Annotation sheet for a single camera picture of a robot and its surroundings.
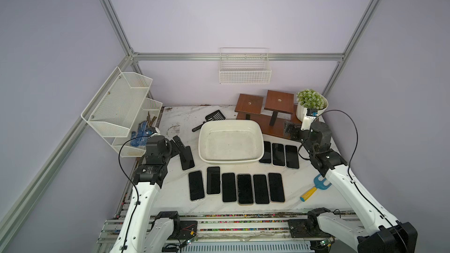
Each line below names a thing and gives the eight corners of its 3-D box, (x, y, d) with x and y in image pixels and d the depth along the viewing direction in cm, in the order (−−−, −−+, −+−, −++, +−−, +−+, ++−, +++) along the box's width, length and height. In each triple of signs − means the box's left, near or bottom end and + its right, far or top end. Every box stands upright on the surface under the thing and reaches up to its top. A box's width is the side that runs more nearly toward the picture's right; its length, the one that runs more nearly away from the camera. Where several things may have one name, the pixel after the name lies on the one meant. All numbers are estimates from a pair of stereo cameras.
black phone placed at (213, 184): (205, 194, 85) (204, 192, 83) (207, 168, 94) (207, 166, 92) (220, 194, 85) (220, 192, 83) (221, 168, 94) (221, 166, 92)
